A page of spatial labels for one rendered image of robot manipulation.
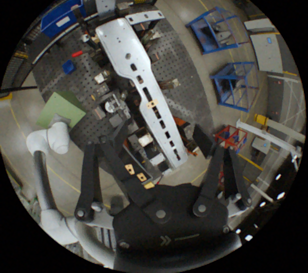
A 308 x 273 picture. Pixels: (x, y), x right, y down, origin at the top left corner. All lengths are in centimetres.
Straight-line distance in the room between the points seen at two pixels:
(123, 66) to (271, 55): 796
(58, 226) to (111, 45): 96
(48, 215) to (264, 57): 864
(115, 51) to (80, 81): 47
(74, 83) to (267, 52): 837
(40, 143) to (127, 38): 87
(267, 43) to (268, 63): 131
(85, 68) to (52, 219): 105
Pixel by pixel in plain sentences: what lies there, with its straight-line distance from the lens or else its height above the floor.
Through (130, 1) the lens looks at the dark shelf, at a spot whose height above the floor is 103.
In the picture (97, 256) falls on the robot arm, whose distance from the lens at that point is 33.
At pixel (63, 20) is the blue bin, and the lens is 83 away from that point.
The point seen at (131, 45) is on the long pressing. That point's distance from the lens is 68.
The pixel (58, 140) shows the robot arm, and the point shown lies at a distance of 78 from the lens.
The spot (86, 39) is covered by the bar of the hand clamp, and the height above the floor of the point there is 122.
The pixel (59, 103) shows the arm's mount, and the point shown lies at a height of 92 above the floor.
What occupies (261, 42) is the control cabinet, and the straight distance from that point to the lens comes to 798.
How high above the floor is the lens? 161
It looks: 65 degrees down
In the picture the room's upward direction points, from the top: 133 degrees clockwise
